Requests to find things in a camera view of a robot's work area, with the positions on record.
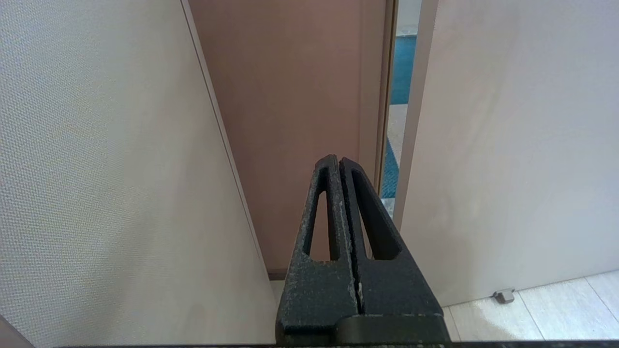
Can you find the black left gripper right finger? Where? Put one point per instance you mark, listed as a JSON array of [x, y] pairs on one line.
[[396, 295]]

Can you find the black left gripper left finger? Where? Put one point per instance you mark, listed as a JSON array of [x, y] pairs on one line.
[[314, 295]]

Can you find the grey floor door stop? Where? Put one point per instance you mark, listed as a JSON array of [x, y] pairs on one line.
[[504, 296]]

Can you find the white door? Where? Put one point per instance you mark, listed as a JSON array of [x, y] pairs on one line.
[[508, 145]]

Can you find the brown door jamb panel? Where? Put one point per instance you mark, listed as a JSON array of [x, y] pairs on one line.
[[290, 96]]

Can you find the dark baseboard strip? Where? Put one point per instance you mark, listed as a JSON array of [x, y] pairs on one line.
[[278, 275]]

